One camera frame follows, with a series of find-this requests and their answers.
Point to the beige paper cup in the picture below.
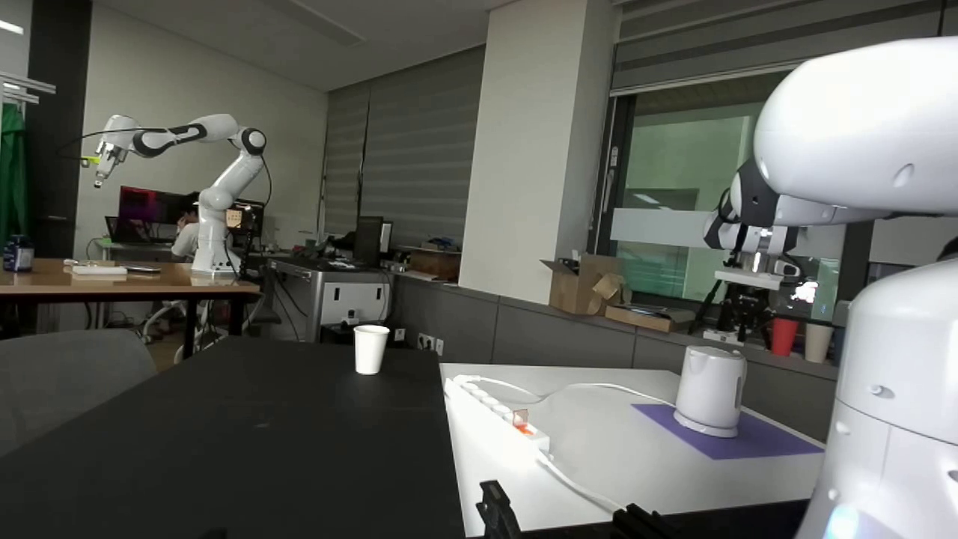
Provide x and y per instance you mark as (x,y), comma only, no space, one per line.
(817,344)

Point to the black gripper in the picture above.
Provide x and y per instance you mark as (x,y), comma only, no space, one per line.
(750,307)

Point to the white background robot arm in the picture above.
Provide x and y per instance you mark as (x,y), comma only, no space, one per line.
(212,214)

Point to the white paper cup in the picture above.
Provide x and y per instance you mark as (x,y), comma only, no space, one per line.
(373,347)

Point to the grey metal cabinet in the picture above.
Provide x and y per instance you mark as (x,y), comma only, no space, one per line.
(334,298)

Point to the purple mat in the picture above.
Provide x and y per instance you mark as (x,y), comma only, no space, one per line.
(759,440)

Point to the grey partition wall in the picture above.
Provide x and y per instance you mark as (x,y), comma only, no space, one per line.
(539,334)

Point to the white flat tray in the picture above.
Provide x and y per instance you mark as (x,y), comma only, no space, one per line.
(97,266)

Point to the red cup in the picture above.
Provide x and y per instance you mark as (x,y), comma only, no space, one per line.
(784,338)

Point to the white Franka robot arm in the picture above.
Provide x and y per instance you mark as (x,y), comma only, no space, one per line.
(899,299)

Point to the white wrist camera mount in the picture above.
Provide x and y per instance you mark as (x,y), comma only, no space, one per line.
(753,278)

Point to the black table clamp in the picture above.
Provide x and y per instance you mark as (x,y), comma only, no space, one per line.
(639,522)
(497,509)

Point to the wooden table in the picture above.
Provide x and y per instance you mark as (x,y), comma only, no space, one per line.
(120,283)

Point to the grey window blinds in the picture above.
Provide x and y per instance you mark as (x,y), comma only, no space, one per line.
(420,149)

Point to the white wall outlet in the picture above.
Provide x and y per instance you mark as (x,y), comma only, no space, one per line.
(428,341)

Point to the dark computer monitor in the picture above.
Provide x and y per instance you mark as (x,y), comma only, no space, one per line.
(151,208)

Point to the green cloth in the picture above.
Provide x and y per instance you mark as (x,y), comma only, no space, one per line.
(13,167)

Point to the white cylindrical canister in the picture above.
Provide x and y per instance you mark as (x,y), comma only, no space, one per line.
(706,390)

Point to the flat cardboard piece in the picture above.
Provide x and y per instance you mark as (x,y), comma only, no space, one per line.
(639,319)

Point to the black computer case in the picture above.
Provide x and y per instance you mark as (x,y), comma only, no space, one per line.
(368,241)

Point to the white power strip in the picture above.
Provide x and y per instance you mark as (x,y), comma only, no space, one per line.
(497,408)

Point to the open cardboard box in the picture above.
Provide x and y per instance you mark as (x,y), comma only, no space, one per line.
(579,289)

